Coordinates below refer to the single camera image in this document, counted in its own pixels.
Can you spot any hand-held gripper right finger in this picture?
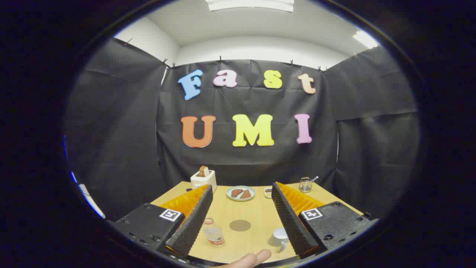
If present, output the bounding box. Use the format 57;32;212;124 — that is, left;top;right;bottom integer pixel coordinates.
271;182;379;259

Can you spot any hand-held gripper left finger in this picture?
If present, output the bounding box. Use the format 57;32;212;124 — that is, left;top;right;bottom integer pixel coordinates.
111;184;214;258

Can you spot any white cup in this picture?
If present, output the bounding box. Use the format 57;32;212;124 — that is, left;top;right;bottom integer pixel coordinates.
268;227;289;253

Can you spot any clear plastic bottle red label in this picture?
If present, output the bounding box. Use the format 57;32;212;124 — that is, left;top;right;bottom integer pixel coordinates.
203;217;226;248

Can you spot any brown round coaster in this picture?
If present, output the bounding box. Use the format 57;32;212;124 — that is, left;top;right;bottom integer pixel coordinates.
229;220;251;232

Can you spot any wooden table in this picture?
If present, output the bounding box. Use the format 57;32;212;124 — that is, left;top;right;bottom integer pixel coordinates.
151;181;363;264

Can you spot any white toaster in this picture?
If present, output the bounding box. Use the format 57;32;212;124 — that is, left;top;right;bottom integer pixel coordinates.
190;170;217;193

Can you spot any pale green plate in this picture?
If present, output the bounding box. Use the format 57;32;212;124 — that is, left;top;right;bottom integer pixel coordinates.
226;185;256;202

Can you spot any small ceiling light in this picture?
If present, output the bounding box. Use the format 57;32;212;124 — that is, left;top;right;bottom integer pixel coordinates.
353;31;379;49

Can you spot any long ceiling light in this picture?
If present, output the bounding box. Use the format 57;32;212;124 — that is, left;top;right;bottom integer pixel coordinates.
205;0;295;13

